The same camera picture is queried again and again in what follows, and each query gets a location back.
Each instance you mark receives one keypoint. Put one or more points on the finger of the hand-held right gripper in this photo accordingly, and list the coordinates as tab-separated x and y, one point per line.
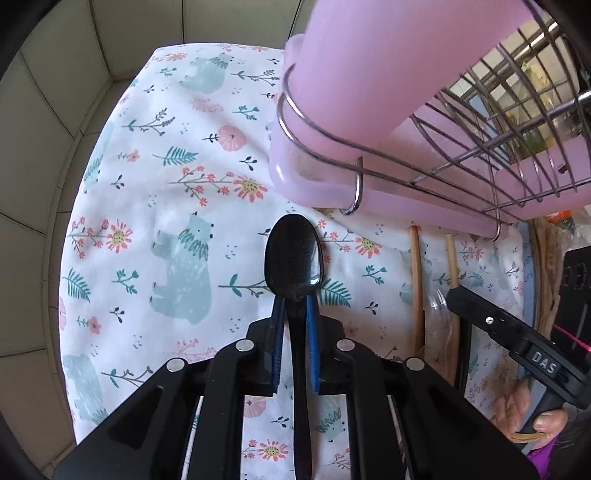
485	318

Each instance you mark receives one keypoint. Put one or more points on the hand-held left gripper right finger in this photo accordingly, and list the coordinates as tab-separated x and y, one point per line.
314	346

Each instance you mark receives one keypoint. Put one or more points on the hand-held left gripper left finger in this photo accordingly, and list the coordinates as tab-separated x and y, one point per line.
277	344

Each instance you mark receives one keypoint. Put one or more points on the clear plastic spoon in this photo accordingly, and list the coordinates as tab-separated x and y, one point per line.
438	314

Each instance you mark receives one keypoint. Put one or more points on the light wooden chopstick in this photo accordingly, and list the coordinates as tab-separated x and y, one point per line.
415	277

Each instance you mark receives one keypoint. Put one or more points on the black spoon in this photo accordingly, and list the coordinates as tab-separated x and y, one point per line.
293	254

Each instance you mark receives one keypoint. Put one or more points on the pink utensil holder cup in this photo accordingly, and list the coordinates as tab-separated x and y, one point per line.
392	69

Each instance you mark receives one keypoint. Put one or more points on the person's right hand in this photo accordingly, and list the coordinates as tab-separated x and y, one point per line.
510	410

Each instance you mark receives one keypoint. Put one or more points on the pink plastic drain tray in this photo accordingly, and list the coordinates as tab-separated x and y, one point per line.
438	207

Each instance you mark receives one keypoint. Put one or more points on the floral bear print tablecloth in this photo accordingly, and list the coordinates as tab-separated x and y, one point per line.
161	184

